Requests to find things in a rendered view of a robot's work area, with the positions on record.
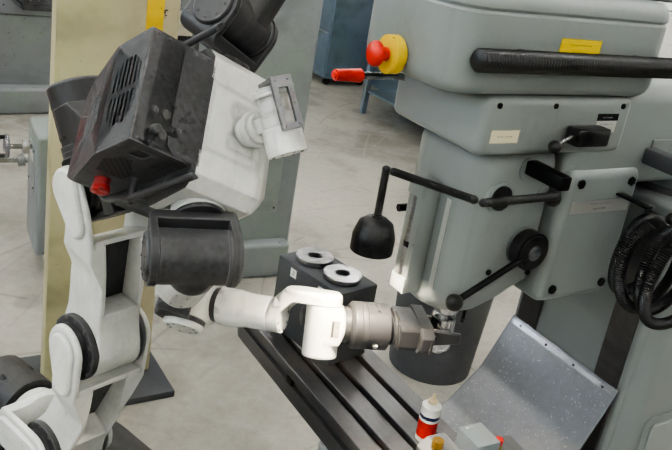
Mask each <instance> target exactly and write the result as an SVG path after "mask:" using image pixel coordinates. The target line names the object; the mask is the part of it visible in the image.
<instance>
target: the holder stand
mask: <svg viewBox="0 0 672 450"><path fill-rule="evenodd" d="M288 286H306V287H312V288H319V289H325V290H331V291H336V292H339V293H340V294H341V295H342V296H343V301H342V305H343V306H346V307H347V305H348V304H349V303H350V302H352V301H363V302H374V300H375V295H376V290H377V284H376V283H374V282H373V281H371V280H369V279H368V278H366V277H365V276H363V275H362V274H361V272H359V271H358V270H357V269H355V268H353V267H350V266H347V265H346V264H344V263H342V262H341V261H339V260H338V259H336V258H334V257H333V255H332V254H331V253H330V252H328V251H326V250H324V249H320V248H318V247H306V248H301V249H299V250H298V251H295V252H291V253H286V254H282V255H280V258H279V265H278V272H277V278H276V285H275V292H274V297H275V296H276V295H278V294H279V293H280V292H282V291H283V290H284V289H285V288H286V287H288ZM301 307H307V304H302V303H297V304H296V305H294V306H293V307H292V308H291V310H290V313H289V319H288V323H287V326H286V328H285V330H284V331H283V332H284V333H285V334H286V335H287V336H289V337H290V338H291V339H293V340H294V341H295V342H297V343H298V344H299V345H300V346H302V344H303V335H304V326H305V325H300V316H299V315H300V310H301ZM364 351H365V349H350V348H349V347H348V346H347V345H346V344H345V342H341V343H340V345H339V346H338V347H337V357H336V358H335V359H332V360H320V361H321V362H323V363H324V364H325V365H326V366H329V365H332V364H335V363H338V362H341V361H343V360H346V359H349V358H352V357H355V356H358V355H360V354H363V353H364Z"/></svg>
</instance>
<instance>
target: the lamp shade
mask: <svg viewBox="0 0 672 450"><path fill-rule="evenodd" d="M394 244H395V232H394V225H393V223H392V222H391V221H390V220H389V219H388V218H386V217H385V216H383V215H382V216H381V217H376V216H374V213H371V214H368V215H365V216H362V217H360V218H359V220H358V222H357V223H356V225H355V227H354V229H353V231H352V236H351V242H350V249H351V251H353V252H354V253H355V254H357V255H359V256H362V257H365V258H369V259H376V260H381V259H387V258H390V257H391V256H392V254H393V249H394Z"/></svg>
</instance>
